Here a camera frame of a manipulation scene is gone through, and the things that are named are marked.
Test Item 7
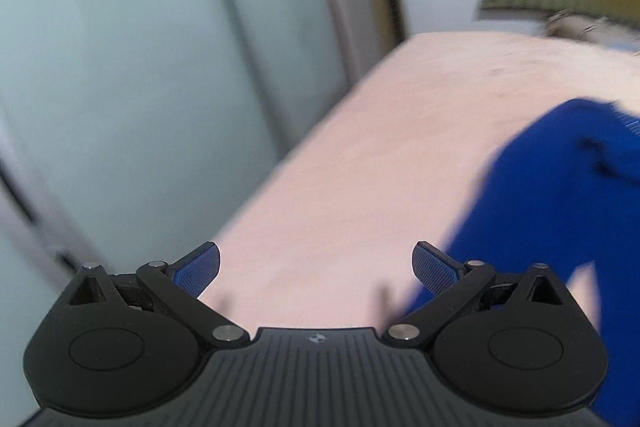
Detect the frosted glass wardrobe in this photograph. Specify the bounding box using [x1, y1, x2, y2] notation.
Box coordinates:
[0, 0, 348, 323]

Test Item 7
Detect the beige pillow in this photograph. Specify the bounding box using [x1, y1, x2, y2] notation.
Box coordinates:
[544, 9, 640, 55]

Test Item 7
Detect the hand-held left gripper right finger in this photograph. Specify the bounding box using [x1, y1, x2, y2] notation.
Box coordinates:
[382, 241, 566, 349]

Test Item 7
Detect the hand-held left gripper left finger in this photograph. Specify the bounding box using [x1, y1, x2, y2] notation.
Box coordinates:
[67, 241, 251, 349]

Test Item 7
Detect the blue knit sweater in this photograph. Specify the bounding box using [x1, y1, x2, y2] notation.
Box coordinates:
[400, 98, 640, 427]

